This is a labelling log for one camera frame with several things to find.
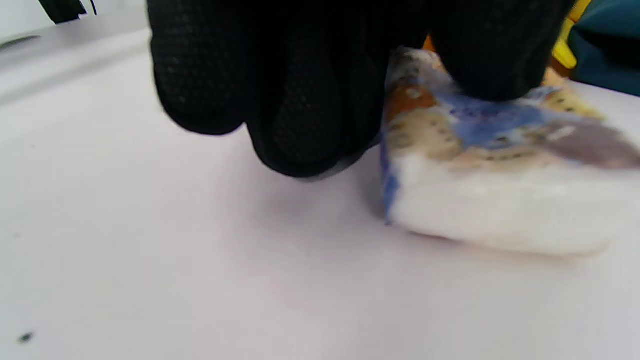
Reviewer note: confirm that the printed tissue packet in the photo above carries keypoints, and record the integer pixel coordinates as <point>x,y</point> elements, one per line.
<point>500,200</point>

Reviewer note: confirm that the person's left hand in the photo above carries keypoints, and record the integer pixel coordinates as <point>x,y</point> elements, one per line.
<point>310,75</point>

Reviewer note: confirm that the dark teal folded shorts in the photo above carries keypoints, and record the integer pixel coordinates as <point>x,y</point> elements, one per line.
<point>610,50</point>

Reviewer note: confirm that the yellow cap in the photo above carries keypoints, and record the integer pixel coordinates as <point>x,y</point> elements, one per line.
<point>565,50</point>

